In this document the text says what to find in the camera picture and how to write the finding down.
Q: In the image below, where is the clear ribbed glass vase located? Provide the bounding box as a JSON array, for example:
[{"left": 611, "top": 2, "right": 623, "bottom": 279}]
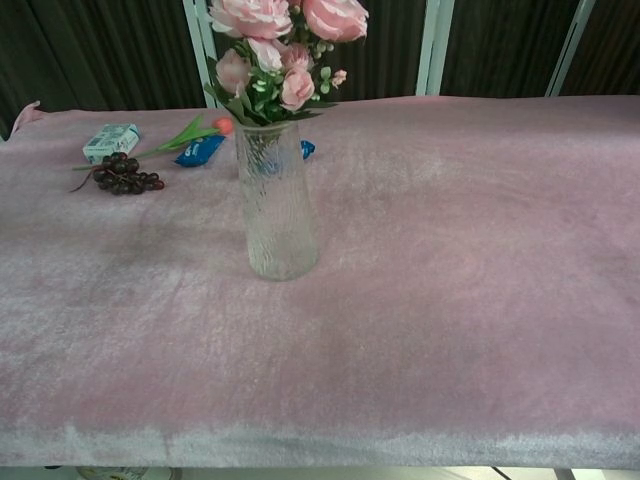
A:
[{"left": 233, "top": 119, "right": 321, "bottom": 282}]

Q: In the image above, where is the white blue milk carton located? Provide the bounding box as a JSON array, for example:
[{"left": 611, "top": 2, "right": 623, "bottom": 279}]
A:
[{"left": 81, "top": 123, "right": 142, "bottom": 165}]

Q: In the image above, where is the pink artificial rose bouquet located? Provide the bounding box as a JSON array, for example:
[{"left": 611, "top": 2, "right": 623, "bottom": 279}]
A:
[{"left": 203, "top": 0, "right": 370, "bottom": 151}]

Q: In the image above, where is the white metal frame post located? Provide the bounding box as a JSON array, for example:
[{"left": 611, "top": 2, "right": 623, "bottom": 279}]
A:
[
  {"left": 415, "top": 0, "right": 456, "bottom": 97},
  {"left": 181, "top": 0, "right": 228, "bottom": 109},
  {"left": 544, "top": 0, "right": 597, "bottom": 98}
]

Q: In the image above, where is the orange tulip with green stem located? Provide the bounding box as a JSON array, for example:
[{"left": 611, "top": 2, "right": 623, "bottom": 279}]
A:
[{"left": 71, "top": 114, "right": 236, "bottom": 173}]

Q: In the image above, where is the dark red grape bunch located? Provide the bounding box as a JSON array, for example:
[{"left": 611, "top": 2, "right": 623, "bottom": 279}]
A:
[{"left": 68, "top": 152, "right": 167, "bottom": 197}]

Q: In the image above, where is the pink plush table cloth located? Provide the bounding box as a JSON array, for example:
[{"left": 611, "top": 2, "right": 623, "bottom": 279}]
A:
[{"left": 0, "top": 93, "right": 640, "bottom": 470}]

